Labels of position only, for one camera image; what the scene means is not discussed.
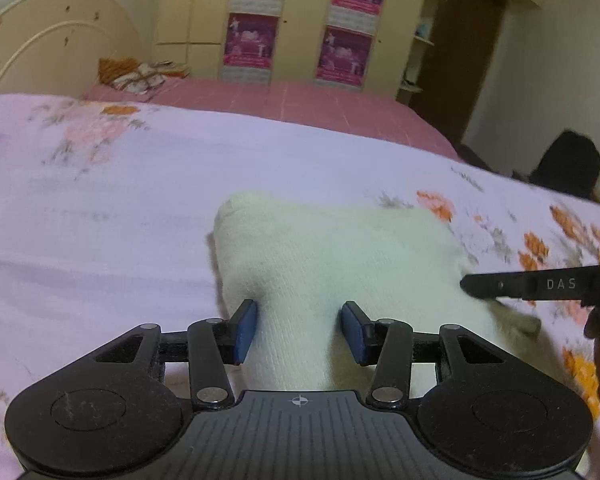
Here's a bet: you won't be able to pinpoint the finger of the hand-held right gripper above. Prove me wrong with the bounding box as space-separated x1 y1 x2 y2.
459 261 600 307

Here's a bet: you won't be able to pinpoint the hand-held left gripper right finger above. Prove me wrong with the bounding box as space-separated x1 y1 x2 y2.
340 300 506 406

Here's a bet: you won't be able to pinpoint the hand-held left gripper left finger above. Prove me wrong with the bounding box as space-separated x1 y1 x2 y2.
95 299 258 409

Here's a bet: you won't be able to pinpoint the cream white knitted garment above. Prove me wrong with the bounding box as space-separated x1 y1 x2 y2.
207 190 542 402

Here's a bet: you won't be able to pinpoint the black chair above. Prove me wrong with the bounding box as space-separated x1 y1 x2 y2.
529 130 600 199

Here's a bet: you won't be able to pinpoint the lilac floral blanket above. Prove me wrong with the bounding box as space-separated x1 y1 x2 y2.
0 92 600 480

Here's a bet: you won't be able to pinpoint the pink checked bedspread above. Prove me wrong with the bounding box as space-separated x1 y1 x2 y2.
82 77 464 162

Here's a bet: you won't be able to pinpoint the dark brown door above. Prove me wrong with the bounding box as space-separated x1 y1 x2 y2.
409 0 507 147

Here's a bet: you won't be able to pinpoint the folded pale cloth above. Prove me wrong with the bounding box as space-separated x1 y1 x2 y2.
152 60 191 80

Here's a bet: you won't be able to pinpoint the cream corner shelf unit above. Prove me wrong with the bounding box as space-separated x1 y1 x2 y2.
397 0 449 107

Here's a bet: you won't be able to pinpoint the patterned folded cloths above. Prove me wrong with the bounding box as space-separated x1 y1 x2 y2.
97 57 167 96

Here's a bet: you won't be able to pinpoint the cream wardrobe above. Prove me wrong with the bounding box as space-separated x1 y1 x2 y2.
152 0 434 102

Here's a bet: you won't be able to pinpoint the cream rounded headboard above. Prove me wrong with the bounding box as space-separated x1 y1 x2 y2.
0 0 152 102

